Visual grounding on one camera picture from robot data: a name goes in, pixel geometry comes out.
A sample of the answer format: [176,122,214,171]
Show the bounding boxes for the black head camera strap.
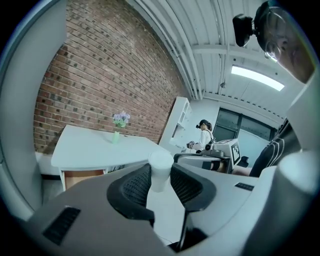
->
[254,1,270,51]

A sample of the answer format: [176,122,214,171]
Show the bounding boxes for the long ceiling light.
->
[230,64,286,92]

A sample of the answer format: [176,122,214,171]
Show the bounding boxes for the black head-worn camera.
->
[232,13,256,48]

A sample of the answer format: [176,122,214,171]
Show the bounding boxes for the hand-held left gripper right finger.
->
[169,163,217,214]

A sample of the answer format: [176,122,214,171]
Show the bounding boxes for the person's right forearm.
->
[233,166,253,177]

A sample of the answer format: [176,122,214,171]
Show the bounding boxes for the dark glass window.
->
[214,106,279,151]

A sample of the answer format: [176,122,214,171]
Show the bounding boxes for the white desk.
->
[51,124,176,192]

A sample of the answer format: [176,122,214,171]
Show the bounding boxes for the person's head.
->
[259,0,316,85]

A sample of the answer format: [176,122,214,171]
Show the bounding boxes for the person's black printed shirt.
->
[249,119,302,178]

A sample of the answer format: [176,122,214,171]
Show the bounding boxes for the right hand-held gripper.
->
[174,139,243,174]

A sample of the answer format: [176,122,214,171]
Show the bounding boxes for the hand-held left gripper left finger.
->
[106,164,156,228]

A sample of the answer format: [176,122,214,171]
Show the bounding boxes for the person's glasses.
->
[264,37,285,63]

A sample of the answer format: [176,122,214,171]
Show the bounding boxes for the tall white shelf unit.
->
[158,96,193,152]

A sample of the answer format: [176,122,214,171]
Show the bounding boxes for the white cylinder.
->
[147,150,175,193]

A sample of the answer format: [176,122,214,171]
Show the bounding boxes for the purple flowers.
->
[112,110,132,130]

